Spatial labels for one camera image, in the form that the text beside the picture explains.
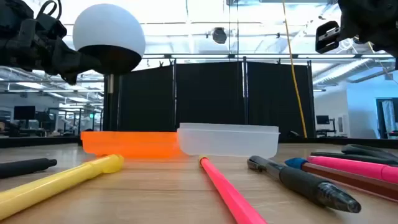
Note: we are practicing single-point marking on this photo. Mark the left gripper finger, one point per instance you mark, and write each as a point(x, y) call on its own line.
point(77, 60)
point(70, 73)

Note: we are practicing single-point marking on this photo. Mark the yellow pen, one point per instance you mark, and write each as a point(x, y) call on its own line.
point(56, 183)

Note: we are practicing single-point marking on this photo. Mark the pink pen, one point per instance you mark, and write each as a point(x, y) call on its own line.
point(357, 168)

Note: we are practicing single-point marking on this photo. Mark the brown pencil blue cap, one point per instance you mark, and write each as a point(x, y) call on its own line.
point(348, 178)

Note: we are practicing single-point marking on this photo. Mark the black gel pen clear barrel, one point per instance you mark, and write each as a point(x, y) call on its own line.
point(304, 183)

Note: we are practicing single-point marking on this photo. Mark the pink pencil yellow end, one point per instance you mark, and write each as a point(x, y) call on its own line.
point(230, 193)

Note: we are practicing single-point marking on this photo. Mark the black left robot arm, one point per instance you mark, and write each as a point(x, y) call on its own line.
point(9, 34)

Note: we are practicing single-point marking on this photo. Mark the clear plastic supply box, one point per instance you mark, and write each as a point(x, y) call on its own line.
point(228, 141)

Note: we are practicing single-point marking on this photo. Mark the white globe lamp black base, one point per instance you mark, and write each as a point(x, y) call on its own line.
point(109, 31)

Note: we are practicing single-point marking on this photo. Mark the black computer monitor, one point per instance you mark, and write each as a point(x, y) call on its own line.
point(322, 119)
point(24, 112)

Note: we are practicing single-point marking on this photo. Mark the orange plastic bin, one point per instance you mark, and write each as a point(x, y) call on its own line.
point(130, 144)

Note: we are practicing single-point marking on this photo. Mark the black folding screen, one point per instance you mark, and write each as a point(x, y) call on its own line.
point(208, 96)

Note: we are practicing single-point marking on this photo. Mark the black overhead camera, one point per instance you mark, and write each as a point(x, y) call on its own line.
point(219, 35)

